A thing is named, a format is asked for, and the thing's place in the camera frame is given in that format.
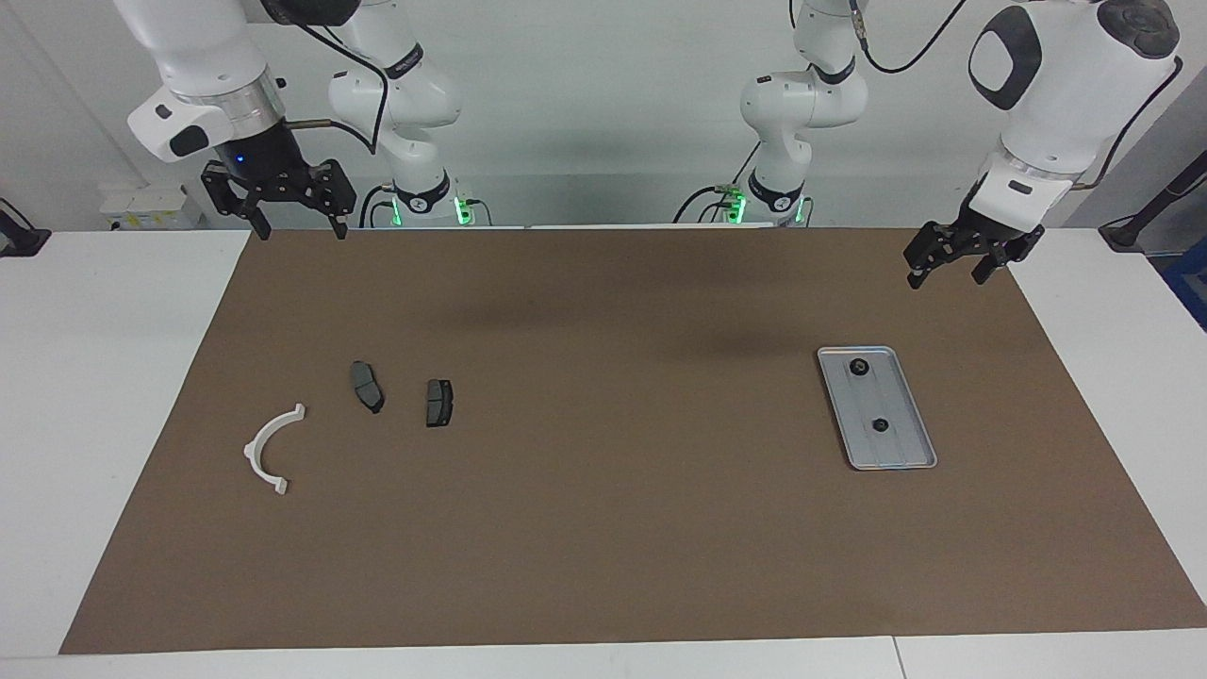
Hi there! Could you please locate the brown table mat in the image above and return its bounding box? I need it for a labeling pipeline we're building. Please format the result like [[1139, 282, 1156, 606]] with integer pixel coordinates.
[[58, 224, 1207, 655]]

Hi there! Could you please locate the white power strip box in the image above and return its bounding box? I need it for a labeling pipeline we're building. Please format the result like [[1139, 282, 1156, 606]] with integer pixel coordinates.
[[99, 184, 204, 230]]

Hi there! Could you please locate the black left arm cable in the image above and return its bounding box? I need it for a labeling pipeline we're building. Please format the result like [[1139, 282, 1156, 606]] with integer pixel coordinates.
[[849, 0, 1185, 191]]

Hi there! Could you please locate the black base cable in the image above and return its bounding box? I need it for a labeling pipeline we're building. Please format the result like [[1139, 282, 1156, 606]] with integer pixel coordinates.
[[671, 141, 765, 224], [358, 184, 397, 229]]

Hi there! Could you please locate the black right base cable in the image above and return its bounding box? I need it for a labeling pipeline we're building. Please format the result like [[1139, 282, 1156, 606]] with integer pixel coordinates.
[[358, 184, 397, 229]]

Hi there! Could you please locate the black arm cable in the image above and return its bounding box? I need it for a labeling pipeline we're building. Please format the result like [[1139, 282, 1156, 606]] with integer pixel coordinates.
[[849, 0, 1185, 191], [283, 19, 389, 157]]

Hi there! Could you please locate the black left base cable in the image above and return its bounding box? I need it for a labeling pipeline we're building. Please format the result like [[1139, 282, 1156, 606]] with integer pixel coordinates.
[[671, 141, 765, 224]]

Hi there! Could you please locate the white curved plastic bracket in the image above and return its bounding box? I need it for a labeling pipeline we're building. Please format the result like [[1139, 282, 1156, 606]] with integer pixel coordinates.
[[243, 404, 307, 496]]

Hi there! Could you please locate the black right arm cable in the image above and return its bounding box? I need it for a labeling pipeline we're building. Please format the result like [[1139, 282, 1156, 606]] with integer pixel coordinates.
[[283, 19, 389, 157]]

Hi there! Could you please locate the blue crate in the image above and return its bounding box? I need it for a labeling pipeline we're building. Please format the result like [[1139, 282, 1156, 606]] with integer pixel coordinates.
[[1162, 240, 1207, 331]]

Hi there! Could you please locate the black clamp mount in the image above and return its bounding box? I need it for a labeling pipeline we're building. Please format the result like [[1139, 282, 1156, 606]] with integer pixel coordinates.
[[0, 198, 51, 257]]

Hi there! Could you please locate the silver metal tray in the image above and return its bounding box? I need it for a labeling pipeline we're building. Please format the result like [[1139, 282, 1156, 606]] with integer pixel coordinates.
[[817, 346, 938, 471]]

